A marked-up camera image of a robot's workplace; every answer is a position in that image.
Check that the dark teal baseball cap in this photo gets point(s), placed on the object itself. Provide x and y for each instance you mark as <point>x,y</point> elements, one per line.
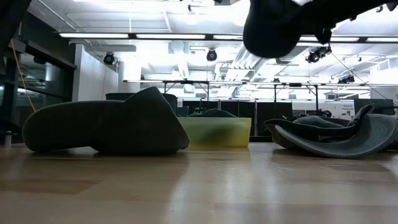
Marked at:
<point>213,113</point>

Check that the blue denim baseball cap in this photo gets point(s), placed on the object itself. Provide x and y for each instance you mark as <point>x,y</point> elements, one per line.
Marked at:
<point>280,127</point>
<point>270,31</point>

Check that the black low partition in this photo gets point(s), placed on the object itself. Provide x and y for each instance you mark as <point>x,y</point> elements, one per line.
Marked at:
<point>242,118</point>

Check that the grey baseball cap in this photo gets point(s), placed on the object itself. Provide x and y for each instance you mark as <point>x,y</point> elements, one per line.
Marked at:
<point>357,140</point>
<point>124,127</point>

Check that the yellow plastic bin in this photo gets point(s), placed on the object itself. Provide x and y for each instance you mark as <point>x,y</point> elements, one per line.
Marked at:
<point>217,133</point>

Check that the white printed sign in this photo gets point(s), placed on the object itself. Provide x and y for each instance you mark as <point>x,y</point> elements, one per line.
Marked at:
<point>342,110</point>

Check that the ceiling light strip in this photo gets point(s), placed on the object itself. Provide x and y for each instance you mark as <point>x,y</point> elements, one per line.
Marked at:
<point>171,36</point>
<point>93,35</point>
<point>382,40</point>
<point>342,39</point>
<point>227,37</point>

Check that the black ceiling spotlight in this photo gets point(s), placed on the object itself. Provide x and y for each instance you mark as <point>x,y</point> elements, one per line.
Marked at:
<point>211,55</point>
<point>109,58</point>
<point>314,56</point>
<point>346,80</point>

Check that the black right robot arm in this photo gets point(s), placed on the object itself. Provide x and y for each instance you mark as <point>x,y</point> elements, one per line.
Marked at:
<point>367,6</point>

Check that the black background table frame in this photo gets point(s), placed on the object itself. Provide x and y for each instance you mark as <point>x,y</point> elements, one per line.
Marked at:
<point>186,82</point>
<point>295,84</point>

